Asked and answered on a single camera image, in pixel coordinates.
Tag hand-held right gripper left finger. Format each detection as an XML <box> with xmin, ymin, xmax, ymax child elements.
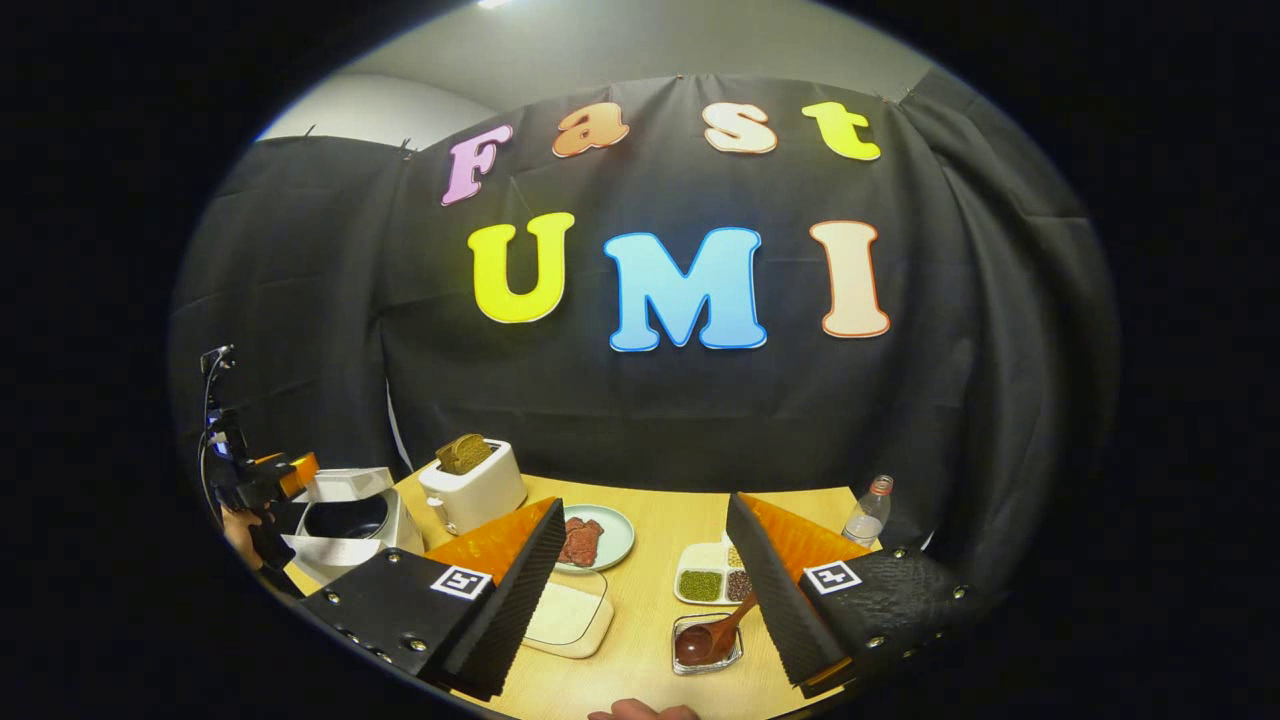
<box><xmin>298</xmin><ymin>497</ymin><xmax>566</xmax><ymax>701</ymax></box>

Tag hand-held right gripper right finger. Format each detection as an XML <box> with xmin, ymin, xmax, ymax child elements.
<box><xmin>725</xmin><ymin>492</ymin><xmax>991</xmax><ymax>698</ymax></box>

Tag clear container of rice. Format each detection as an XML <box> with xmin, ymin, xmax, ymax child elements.
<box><xmin>519</xmin><ymin>567</ymin><xmax>616</xmax><ymax>660</ymax></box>

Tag clear glass chopstick holder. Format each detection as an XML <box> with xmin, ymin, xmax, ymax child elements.
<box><xmin>670</xmin><ymin>612</ymin><xmax>745</xmax><ymax>677</ymax></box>

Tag white rice cooker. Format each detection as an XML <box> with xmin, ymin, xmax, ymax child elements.
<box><xmin>281</xmin><ymin>466</ymin><xmax>427</xmax><ymax>587</ymax></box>

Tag brown wooden spoon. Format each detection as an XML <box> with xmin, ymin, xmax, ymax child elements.
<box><xmin>674</xmin><ymin>591</ymin><xmax>759</xmax><ymax>668</ymax></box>

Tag white divided bean dish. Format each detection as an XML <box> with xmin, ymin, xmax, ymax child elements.
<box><xmin>673</xmin><ymin>534</ymin><xmax>757</xmax><ymax>607</ymax></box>

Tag red meat slices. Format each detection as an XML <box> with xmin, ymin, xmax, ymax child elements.
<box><xmin>557</xmin><ymin>515</ymin><xmax>606</xmax><ymax>569</ymax></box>

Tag white toaster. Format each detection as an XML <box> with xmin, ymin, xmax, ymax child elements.
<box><xmin>417</xmin><ymin>438</ymin><xmax>529</xmax><ymax>537</ymax></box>

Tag pale green plate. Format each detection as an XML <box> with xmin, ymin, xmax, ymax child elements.
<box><xmin>554</xmin><ymin>502</ymin><xmax>637</xmax><ymax>574</ymax></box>

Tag clear plastic bottle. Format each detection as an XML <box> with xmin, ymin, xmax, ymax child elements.
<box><xmin>841</xmin><ymin>474</ymin><xmax>896</xmax><ymax>549</ymax></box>

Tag black backdrop cloth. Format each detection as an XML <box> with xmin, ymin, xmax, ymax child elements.
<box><xmin>170</xmin><ymin>68</ymin><xmax>1121</xmax><ymax>601</ymax></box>

